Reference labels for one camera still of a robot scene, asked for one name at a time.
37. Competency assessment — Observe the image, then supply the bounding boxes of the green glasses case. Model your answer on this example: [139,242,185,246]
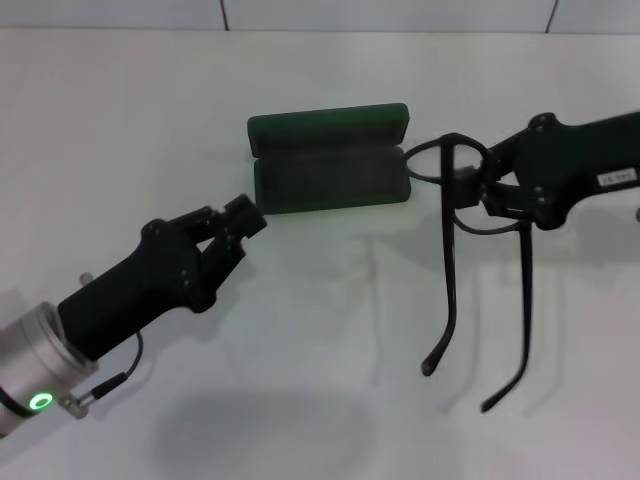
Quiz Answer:
[247,102,412,216]

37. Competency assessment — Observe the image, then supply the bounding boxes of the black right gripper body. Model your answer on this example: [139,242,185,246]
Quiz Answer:
[492,112,640,232]

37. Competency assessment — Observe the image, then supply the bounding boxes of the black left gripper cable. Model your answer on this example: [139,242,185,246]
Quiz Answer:
[89,331,145,400]

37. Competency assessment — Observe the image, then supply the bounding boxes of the black glasses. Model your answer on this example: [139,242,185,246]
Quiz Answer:
[403,132,536,414]

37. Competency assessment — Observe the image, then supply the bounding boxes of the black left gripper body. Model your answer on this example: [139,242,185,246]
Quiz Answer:
[57,217,222,362]

